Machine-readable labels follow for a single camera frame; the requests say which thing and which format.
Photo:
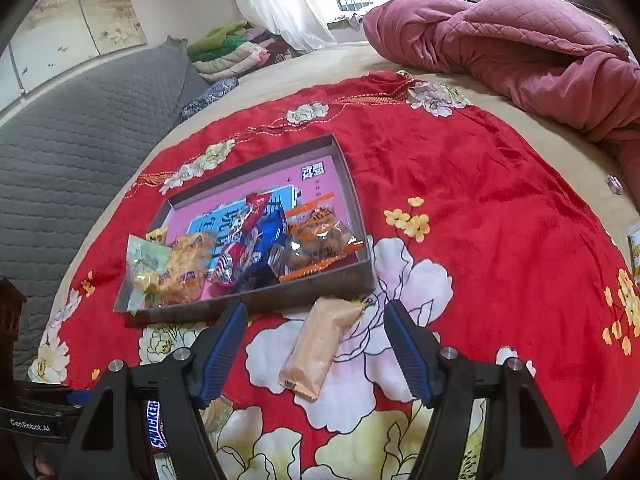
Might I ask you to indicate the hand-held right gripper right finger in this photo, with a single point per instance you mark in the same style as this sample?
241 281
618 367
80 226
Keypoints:
410 355

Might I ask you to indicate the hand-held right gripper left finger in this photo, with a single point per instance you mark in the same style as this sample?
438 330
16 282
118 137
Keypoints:
222 355

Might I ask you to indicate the red snack packet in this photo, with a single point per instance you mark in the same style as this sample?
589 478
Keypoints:
227 265

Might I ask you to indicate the orange wafer packet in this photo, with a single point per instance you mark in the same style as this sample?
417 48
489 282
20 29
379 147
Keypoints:
315 350

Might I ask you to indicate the orange chips bag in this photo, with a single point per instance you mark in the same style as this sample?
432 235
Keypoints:
185 270

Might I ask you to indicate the brown chocolate bar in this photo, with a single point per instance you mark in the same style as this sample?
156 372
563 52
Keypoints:
156 425

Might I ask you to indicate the grey cardboard tray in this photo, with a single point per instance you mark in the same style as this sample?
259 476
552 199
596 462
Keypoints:
300 290

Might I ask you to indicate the green clear snack packet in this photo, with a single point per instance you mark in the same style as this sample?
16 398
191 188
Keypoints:
145 260

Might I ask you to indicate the blue cookie packet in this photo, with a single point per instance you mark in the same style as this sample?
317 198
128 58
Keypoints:
270 232

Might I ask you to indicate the person's left hand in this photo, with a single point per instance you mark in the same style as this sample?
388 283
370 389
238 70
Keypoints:
45 467

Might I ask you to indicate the dark wooden furniture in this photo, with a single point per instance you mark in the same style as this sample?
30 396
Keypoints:
10 320

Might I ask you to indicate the long gold snack packet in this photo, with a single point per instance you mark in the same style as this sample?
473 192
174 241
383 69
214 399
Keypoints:
156 235

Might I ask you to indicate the clear orange-edged snack packet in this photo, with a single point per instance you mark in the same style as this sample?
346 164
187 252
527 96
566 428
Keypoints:
320 232

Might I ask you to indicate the red floral blanket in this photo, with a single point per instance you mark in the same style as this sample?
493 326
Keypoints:
475 210

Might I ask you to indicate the pink book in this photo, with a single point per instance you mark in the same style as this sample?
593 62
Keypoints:
325 185

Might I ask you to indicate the grey quilted headboard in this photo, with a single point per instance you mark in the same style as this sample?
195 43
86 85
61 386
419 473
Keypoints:
75 160

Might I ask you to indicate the yellow packet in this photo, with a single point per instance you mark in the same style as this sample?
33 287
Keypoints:
634 252

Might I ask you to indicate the blue patterned cloth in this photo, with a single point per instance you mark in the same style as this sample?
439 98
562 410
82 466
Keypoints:
210 97

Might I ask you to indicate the stack of folded clothes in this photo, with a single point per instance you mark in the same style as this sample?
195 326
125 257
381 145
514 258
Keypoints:
225 55

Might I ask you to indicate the pink quilt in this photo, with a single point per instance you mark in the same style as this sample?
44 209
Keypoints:
500 35

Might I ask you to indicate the white curtain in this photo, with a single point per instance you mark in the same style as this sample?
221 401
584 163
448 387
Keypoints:
280 0

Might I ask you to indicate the painted wall panel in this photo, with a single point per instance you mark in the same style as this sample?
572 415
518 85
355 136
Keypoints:
100 10

